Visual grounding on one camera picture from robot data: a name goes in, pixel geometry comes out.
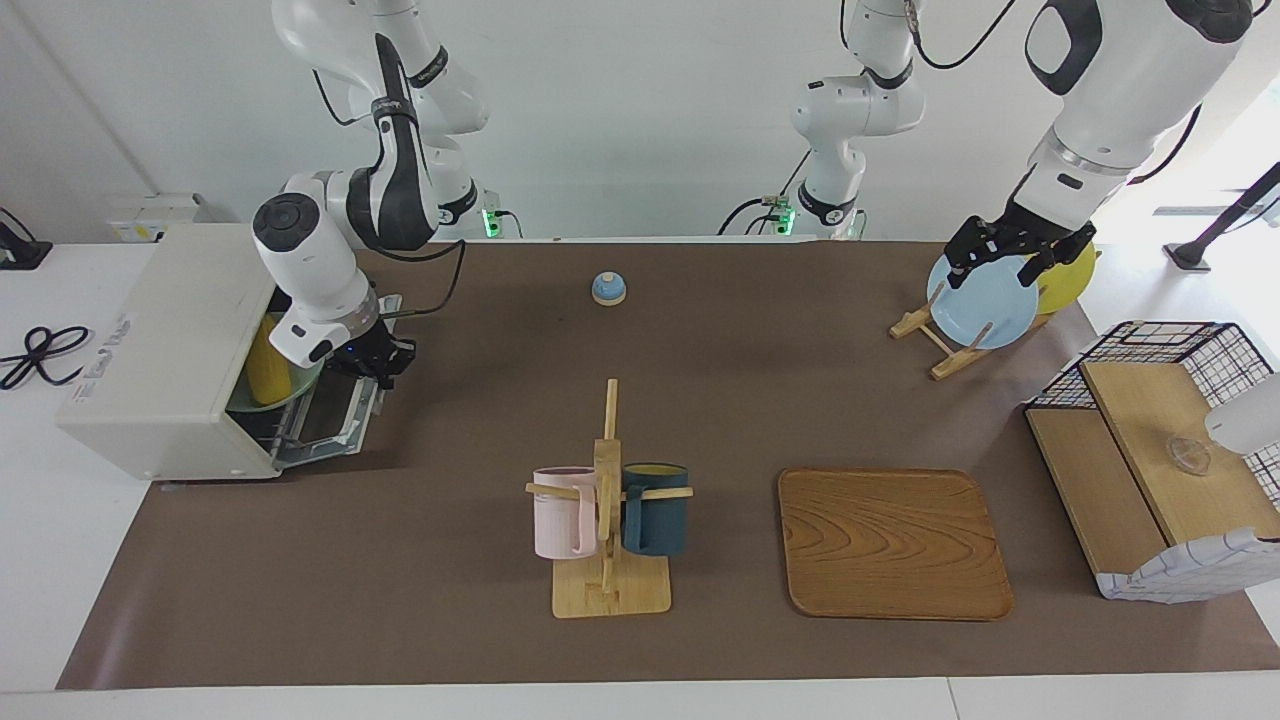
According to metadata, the glass oven door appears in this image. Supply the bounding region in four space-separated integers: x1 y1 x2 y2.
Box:
272 378 386 471

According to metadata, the pale green plate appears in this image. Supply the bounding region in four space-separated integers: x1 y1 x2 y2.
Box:
225 340 326 413

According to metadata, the yellow corn cob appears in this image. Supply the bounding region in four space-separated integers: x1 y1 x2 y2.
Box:
245 315 293 406

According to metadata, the cream toaster oven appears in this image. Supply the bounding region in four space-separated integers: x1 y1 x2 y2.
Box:
55 222 386 483

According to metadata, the yellow plate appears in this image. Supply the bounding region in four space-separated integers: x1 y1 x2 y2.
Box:
1030 243 1098 316

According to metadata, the light blue plate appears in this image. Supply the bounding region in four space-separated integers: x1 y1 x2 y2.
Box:
926 250 1041 351

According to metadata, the wooden plate rack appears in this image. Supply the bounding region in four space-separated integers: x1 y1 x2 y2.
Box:
889 282 1061 382

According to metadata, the brown table mat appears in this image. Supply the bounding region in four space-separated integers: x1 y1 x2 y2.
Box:
55 238 1280 691

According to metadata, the wooden step shelf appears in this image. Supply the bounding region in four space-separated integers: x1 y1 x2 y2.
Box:
1026 360 1280 579

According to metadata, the black angled stand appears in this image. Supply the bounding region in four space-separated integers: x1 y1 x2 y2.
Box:
1163 160 1280 273

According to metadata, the pink mug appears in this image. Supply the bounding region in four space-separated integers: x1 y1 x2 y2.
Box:
531 466 599 560

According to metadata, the small clear glass dish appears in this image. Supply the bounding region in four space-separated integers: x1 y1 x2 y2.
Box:
1165 435 1213 476

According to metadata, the white rounded cylinder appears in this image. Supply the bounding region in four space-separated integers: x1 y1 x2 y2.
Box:
1203 372 1280 456

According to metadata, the brown wooden tray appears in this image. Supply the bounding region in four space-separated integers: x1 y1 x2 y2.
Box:
777 468 1015 622

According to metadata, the dark teal mug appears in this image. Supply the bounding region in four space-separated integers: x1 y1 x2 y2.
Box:
620 462 691 557

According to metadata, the wooden mug tree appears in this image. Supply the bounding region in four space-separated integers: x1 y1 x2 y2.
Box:
525 378 695 619

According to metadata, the white checkered cloth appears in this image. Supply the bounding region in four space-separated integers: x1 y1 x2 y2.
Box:
1095 527 1280 604

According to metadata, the black desk clamp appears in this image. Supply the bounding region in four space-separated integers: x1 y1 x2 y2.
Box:
0 207 53 271

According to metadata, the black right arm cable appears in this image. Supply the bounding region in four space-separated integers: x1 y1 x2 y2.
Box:
380 238 468 319

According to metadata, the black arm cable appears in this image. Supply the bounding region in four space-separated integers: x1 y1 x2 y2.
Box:
905 0 1206 191
380 238 468 319

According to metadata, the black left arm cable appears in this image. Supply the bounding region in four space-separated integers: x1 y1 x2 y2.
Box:
905 0 1206 191

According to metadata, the black wire basket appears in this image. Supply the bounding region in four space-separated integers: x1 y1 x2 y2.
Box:
1026 320 1280 506

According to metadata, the black base cable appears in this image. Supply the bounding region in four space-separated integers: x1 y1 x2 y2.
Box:
717 150 813 237

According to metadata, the white wall box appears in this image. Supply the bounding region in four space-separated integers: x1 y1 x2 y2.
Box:
105 193 216 244

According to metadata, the coiled black cable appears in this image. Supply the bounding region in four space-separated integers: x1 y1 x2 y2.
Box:
0 325 93 391

